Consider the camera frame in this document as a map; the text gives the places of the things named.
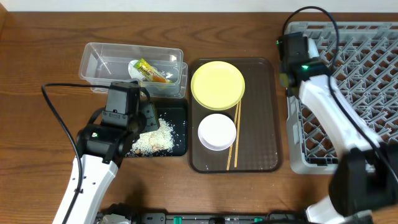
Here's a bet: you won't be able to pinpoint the clear plastic bin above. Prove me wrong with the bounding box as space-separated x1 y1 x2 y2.
80 42 188 98

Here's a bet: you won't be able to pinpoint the light blue bowl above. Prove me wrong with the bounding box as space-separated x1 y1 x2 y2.
307 38 319 58

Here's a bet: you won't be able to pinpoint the grey dishwasher rack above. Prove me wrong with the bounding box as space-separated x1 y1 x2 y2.
287 22 397 174

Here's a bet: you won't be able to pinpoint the brown serving tray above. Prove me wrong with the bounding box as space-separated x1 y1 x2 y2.
188 57 282 174

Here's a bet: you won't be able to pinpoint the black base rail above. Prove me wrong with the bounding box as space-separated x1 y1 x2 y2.
93 203 309 224

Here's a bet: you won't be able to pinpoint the rice and food scraps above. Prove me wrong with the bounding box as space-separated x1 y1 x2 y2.
126 118 174 157

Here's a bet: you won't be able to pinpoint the pink bowl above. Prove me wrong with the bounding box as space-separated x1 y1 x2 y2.
198 113 236 151

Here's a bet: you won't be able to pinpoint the wooden chopstick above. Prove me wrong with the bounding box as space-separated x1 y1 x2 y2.
234 101 241 168
226 101 241 171

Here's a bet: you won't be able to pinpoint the black waste tray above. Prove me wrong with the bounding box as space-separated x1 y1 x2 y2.
152 98 188 157

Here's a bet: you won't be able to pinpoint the wooden chopstick right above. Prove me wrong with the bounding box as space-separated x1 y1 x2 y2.
234 101 241 168

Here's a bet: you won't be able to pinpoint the yellow plate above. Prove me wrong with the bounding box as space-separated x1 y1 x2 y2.
190 61 245 111

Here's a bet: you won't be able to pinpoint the white tissue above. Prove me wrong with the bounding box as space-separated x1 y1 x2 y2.
128 60 147 82

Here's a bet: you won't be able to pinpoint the green snack wrapper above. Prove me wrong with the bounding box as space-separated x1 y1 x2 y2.
133 58 171 83

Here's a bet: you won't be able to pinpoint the wooden chopstick left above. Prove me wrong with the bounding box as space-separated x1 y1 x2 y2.
226 101 241 171

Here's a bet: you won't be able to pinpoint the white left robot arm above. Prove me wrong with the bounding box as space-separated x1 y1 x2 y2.
44 81 160 223

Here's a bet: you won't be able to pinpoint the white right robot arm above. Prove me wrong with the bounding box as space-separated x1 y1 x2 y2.
276 32 397 223

